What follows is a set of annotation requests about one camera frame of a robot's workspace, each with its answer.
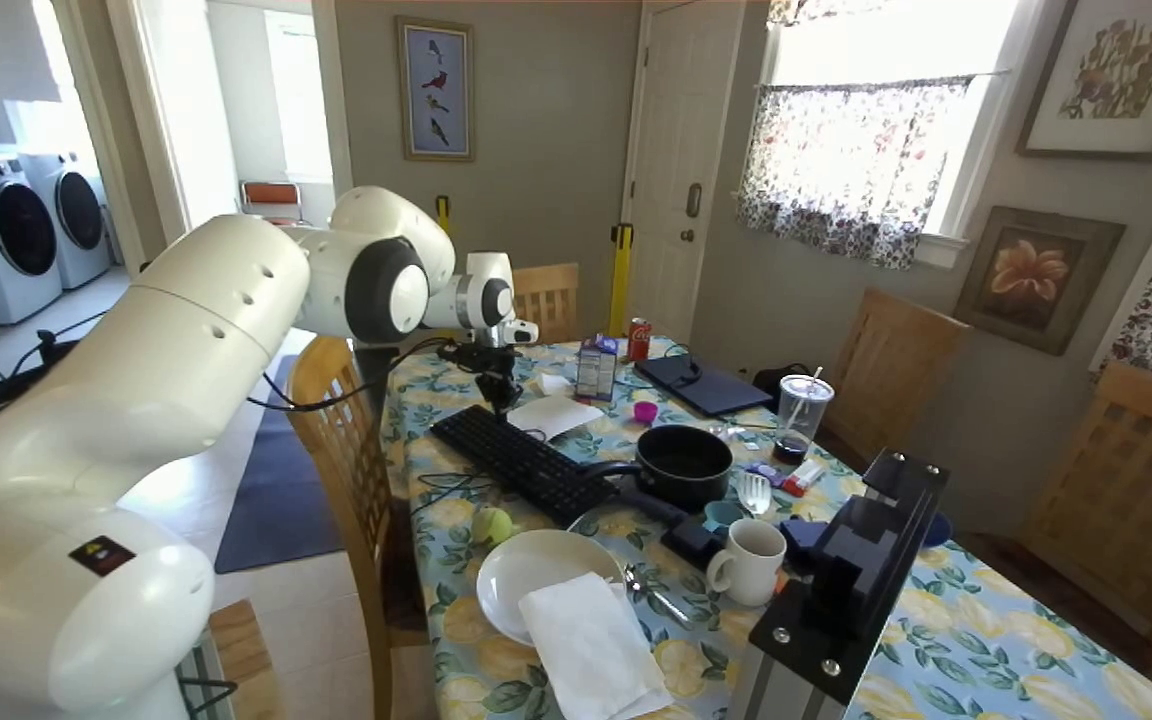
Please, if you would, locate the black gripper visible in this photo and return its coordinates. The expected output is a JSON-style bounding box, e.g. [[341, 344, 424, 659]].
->
[[447, 344, 519, 408]]

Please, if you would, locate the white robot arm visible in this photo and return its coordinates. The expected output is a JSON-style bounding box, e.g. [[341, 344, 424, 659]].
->
[[0, 183, 517, 720]]

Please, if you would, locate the black computer keyboard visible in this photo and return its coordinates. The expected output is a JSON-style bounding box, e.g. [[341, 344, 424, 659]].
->
[[431, 404, 606, 524]]

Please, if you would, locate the white open notebook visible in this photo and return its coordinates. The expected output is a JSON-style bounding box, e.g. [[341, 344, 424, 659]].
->
[[509, 396, 599, 439]]

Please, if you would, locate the wooden chair far end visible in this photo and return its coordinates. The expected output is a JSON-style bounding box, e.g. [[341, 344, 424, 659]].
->
[[517, 263, 579, 338]]

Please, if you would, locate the small carton box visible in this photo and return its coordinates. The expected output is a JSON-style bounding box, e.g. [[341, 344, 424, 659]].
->
[[575, 336, 616, 401]]

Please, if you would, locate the red bottle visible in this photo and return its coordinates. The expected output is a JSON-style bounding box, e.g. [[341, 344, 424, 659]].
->
[[627, 316, 653, 364]]

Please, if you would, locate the small green ball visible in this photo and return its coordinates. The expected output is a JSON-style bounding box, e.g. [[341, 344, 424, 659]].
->
[[485, 506, 519, 544]]

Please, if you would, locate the dark blue tablet case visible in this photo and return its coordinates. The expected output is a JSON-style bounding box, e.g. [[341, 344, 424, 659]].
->
[[637, 357, 768, 414]]

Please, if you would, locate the white round plate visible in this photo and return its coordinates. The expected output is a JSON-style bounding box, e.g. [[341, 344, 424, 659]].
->
[[474, 528, 623, 644]]

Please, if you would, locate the wooden chair near left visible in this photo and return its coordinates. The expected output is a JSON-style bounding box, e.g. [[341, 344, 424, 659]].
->
[[291, 336, 436, 720]]

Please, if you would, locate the wooden chair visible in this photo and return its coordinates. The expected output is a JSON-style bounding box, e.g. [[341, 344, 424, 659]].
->
[[820, 288, 968, 469], [968, 361, 1152, 674], [291, 336, 436, 720]]

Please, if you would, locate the black frying pan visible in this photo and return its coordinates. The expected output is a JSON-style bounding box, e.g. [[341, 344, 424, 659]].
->
[[592, 424, 732, 512]]

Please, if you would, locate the blue floor rug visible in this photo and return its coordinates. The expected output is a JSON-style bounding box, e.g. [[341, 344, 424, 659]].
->
[[216, 396, 341, 577]]

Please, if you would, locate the white folded napkin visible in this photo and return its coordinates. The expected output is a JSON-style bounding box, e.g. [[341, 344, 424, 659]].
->
[[519, 572, 670, 720]]

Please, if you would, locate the metal spoon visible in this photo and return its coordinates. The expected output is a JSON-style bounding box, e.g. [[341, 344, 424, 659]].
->
[[623, 567, 692, 629]]

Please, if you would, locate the floral yellow blue tablecloth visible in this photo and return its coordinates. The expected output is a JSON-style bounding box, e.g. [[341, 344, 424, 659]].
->
[[384, 352, 1152, 720]]

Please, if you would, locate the clear plastic cup with straw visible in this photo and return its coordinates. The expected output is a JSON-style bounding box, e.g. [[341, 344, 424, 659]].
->
[[781, 372, 835, 439]]

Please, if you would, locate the framed bird picture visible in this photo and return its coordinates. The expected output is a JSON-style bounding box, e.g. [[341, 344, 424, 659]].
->
[[396, 21, 472, 158]]

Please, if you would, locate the white ceramic mug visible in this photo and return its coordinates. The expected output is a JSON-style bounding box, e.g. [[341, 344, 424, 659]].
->
[[703, 519, 789, 606]]

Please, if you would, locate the white door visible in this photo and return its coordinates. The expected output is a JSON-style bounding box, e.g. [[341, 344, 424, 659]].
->
[[623, 0, 748, 338]]

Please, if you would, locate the wooden chair right back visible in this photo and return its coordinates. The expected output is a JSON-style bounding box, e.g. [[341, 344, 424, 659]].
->
[[820, 288, 968, 469]]

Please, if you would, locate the floral window curtain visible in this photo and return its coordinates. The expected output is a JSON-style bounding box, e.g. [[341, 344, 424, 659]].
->
[[741, 75, 973, 266]]

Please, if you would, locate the white washing machine right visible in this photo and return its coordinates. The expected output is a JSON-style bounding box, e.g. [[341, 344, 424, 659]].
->
[[25, 151, 111, 288]]

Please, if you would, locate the framed flower picture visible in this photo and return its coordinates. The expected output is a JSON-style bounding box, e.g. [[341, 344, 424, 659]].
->
[[957, 203, 1122, 357]]

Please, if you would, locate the wooden chair right front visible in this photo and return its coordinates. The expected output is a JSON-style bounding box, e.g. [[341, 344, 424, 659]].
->
[[968, 361, 1152, 674]]

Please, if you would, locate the framed botanical picture top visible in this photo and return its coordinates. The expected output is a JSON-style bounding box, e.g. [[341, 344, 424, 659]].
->
[[1019, 0, 1152, 158]]

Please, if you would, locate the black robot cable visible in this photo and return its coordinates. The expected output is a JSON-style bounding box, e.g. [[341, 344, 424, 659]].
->
[[244, 332, 463, 414]]

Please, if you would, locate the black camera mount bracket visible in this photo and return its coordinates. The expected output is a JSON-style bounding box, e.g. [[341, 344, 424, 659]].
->
[[734, 452, 946, 720]]

